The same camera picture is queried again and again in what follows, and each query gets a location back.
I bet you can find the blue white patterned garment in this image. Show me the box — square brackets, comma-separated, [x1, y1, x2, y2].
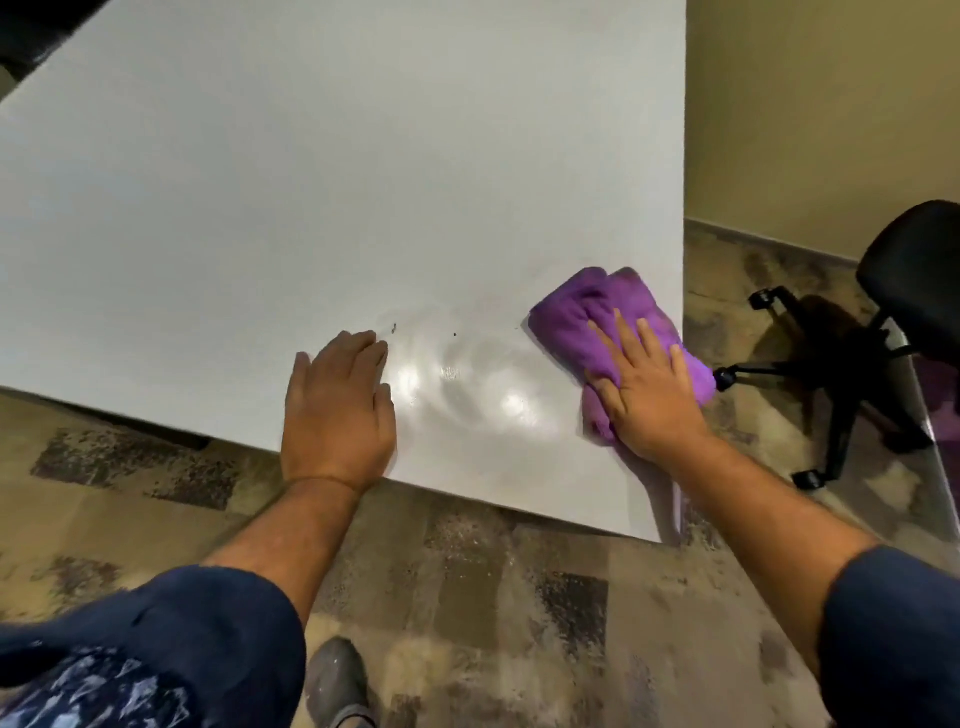
[0, 646, 198, 728]

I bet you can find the person's right forearm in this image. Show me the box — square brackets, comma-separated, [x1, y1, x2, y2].
[660, 433, 880, 680]

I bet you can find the person's left forearm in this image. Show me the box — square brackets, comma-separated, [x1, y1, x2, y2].
[201, 477, 363, 627]

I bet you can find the dark blue shirt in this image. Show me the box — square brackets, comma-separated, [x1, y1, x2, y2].
[0, 544, 960, 728]

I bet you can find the grey shoe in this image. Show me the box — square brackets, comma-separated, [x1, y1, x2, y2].
[305, 636, 378, 728]

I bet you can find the black object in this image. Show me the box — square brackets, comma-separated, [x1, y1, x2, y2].
[0, 0, 111, 84]

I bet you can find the black office chair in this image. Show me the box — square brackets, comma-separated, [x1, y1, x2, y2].
[712, 198, 960, 493]

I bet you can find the person's right hand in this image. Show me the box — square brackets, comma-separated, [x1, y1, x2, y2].
[585, 308, 714, 467]

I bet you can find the person's left hand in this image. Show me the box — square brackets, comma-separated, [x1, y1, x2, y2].
[280, 330, 398, 495]

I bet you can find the purple cleaning cloth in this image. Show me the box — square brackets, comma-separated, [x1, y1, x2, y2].
[527, 265, 719, 445]

